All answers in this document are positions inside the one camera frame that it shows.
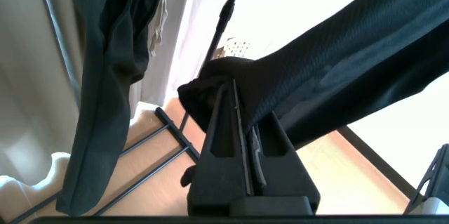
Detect white laundry basket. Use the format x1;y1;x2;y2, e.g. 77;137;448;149
223;37;252;58

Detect black shorts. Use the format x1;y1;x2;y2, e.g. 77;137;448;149
55;0;182;217

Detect beige curtain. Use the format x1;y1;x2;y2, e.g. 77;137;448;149
0;0;387;214

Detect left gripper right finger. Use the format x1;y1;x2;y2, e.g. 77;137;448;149
246;110;321;216

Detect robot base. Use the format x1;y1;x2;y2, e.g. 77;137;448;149
403;143;449;216

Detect black garment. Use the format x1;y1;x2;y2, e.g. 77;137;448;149
177;0;449;150

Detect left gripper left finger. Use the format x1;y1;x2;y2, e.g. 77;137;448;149
187;79;254;217

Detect black clothes rack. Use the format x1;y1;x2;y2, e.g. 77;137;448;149
10;0;248;223

